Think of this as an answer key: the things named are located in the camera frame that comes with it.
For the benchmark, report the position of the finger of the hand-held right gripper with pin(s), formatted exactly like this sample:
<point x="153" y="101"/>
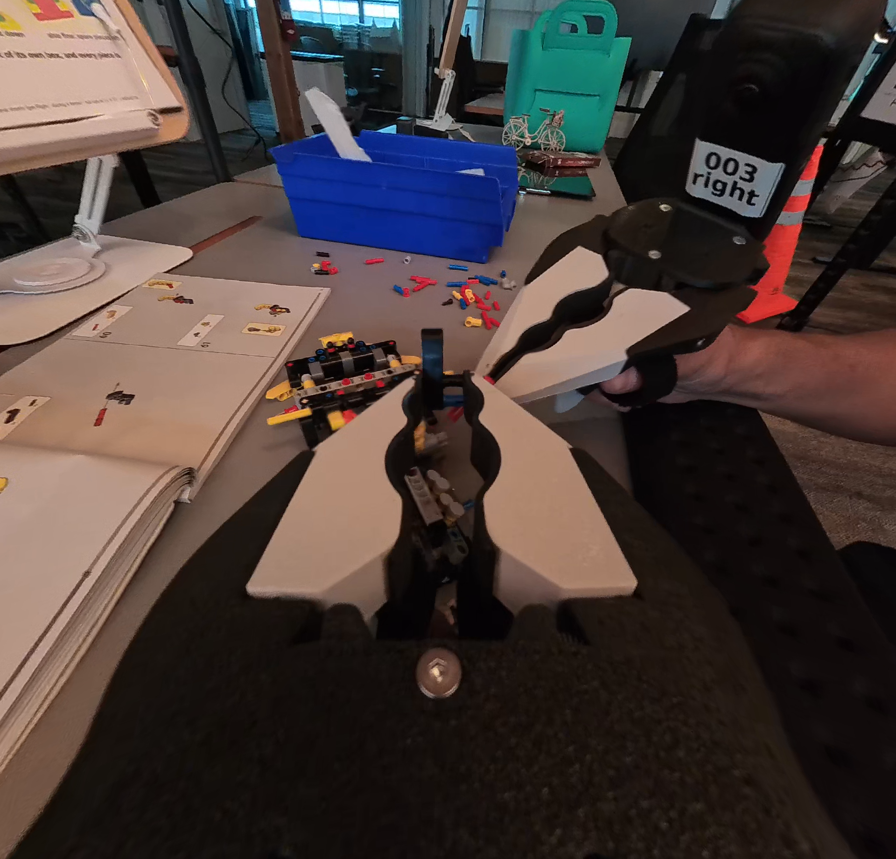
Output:
<point x="553" y="285"/>
<point x="602" y="355"/>

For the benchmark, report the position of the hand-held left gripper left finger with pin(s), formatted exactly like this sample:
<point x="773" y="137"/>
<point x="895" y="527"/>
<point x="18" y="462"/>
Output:
<point x="329" y="523"/>

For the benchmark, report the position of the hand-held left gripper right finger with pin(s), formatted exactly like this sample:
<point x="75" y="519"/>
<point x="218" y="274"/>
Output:
<point x="560" y="523"/>

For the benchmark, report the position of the black toy connector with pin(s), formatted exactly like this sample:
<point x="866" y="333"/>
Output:
<point x="430" y="358"/>

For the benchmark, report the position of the toy brick car chassis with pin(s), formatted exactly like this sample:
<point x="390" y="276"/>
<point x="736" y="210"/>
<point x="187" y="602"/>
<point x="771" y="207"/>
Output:
<point x="343" y="376"/>

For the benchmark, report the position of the person's right forearm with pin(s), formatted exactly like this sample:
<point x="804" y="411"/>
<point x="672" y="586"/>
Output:
<point x="826" y="383"/>

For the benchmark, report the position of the person's right hand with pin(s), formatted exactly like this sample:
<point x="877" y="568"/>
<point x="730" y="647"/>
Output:
<point x="721" y="369"/>

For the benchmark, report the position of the grey toy connector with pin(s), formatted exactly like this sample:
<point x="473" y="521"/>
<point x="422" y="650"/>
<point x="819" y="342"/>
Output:
<point x="507" y="281"/>

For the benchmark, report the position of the black office chair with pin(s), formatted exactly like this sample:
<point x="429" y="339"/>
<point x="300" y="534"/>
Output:
<point x="658" y="117"/>

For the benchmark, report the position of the brown flat boxes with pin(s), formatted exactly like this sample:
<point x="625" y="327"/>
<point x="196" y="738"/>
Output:
<point x="563" y="162"/>

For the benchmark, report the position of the pile of red blue pins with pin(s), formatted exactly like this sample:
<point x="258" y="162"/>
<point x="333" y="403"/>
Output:
<point x="420" y="284"/>

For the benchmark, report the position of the black monitor screen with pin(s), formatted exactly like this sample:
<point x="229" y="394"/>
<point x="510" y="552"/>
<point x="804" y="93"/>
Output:
<point x="651" y="5"/>

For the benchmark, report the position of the dark dotted panel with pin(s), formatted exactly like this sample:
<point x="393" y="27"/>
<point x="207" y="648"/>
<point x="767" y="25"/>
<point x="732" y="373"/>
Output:
<point x="735" y="523"/>

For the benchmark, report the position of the blue plastic bin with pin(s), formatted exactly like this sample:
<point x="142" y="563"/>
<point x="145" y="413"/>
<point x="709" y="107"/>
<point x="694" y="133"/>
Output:
<point x="399" y="201"/>

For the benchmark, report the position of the orange traffic cone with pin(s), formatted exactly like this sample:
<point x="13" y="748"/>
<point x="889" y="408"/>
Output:
<point x="780" y="271"/>

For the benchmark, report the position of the building instruction book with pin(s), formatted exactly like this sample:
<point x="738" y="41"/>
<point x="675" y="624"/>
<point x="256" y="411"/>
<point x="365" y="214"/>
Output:
<point x="140" y="397"/>

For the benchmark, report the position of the red and black toy pieces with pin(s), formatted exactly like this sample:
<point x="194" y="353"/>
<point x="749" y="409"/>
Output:
<point x="325" y="266"/>

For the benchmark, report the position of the white paper sheet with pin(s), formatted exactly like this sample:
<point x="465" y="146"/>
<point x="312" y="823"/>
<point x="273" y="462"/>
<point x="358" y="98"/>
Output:
<point x="336" y="127"/>

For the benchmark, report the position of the white and tan desk lamp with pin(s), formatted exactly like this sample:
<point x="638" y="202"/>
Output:
<point x="451" y="26"/>

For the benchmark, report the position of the red fire extinguisher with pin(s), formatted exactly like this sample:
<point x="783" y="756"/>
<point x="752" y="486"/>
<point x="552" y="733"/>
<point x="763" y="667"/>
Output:
<point x="287" y="9"/>

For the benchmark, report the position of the wooden support post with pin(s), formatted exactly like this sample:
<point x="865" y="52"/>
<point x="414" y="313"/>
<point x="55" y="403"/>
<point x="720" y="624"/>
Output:
<point x="276" y="47"/>

